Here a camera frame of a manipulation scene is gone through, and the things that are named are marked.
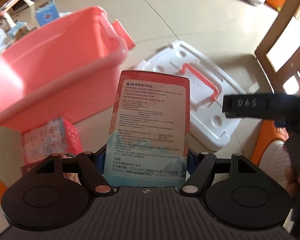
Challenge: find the large pink figure box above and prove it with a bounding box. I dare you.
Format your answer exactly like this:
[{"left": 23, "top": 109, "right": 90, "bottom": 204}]
[{"left": 22, "top": 117, "right": 83, "bottom": 165}]

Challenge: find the white bin lid red handle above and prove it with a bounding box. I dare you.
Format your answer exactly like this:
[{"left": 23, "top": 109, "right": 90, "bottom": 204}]
[{"left": 135, "top": 41, "right": 245, "bottom": 151}]

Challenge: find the tall red blind box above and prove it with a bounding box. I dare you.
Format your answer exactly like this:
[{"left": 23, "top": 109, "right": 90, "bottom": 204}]
[{"left": 103, "top": 70, "right": 190, "bottom": 188}]

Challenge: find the maroon blind box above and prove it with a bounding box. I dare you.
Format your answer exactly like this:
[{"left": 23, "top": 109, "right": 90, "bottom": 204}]
[{"left": 21, "top": 163, "right": 82, "bottom": 186}]

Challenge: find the pink plastic storage bin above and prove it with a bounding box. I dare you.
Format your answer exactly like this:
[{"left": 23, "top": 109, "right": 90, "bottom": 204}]
[{"left": 0, "top": 7, "right": 135, "bottom": 132}]

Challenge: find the right hand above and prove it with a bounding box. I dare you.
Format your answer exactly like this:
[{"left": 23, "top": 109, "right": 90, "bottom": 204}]
[{"left": 284, "top": 133, "right": 300, "bottom": 197}]

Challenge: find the orange right slipper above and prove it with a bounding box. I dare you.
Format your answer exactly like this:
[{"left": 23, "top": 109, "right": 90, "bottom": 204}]
[{"left": 250, "top": 120, "right": 289, "bottom": 166}]

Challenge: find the wooden chair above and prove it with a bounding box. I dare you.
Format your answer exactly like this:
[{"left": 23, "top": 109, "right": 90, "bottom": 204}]
[{"left": 255, "top": 0, "right": 300, "bottom": 95}]

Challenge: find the light blue small box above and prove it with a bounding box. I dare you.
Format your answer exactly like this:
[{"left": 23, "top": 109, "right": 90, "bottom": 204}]
[{"left": 7, "top": 22, "right": 31, "bottom": 40}]

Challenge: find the blue toy box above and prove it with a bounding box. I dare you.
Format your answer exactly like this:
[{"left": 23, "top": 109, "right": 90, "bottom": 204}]
[{"left": 35, "top": 0, "right": 59, "bottom": 26}]

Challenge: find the pink white step stool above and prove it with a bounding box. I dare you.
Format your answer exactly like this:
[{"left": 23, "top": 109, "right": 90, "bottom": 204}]
[{"left": 0, "top": 0, "right": 37, "bottom": 31}]

